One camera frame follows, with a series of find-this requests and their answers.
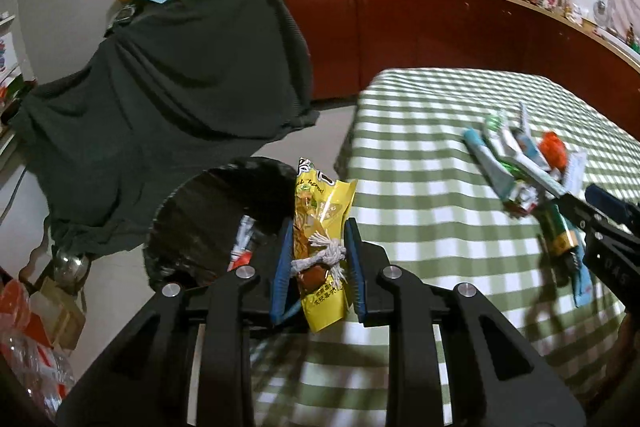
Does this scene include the black-lined trash bin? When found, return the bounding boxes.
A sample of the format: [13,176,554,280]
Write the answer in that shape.
[142,157,301,303]

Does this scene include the teal toothpaste tube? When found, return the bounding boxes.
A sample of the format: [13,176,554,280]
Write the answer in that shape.
[462,128,516,202]

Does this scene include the dark green cloth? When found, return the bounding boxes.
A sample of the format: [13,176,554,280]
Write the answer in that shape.
[9,0,321,258]

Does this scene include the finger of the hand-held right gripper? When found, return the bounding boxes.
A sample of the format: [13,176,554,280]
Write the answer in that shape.
[552,193,603,235]
[585,184,640,230]

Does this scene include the red kitchen cabinet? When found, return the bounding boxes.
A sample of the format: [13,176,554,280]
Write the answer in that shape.
[272,0,640,108]

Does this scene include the green gold can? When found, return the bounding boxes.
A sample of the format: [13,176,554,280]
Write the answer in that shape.
[542,201,586,258]

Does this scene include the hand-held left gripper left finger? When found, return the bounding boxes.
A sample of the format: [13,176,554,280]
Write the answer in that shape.
[55,218,311,427]

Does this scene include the red white wrapper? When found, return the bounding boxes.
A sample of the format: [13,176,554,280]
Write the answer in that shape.
[227,215,258,273]

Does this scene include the green checked tablecloth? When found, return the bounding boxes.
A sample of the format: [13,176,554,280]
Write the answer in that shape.
[250,68,640,427]

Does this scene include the red plastic bag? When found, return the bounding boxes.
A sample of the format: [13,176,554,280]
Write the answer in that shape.
[540,132,569,172]

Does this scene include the cardboard box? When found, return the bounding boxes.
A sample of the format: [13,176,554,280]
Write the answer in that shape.
[39,277,87,351]

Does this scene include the yellow snack packet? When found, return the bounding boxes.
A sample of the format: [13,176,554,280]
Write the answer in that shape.
[291,158,358,334]

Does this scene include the dark packet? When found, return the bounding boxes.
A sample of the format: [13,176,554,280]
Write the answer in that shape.
[105,4,139,34]

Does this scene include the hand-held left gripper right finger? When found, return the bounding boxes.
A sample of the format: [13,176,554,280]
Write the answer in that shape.
[344,217,587,427]

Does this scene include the pile of clear plastic bags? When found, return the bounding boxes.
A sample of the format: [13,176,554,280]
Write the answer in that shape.
[0,279,77,420]

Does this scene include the white blue printed packet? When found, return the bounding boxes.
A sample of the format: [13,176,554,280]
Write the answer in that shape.
[495,124,568,198]

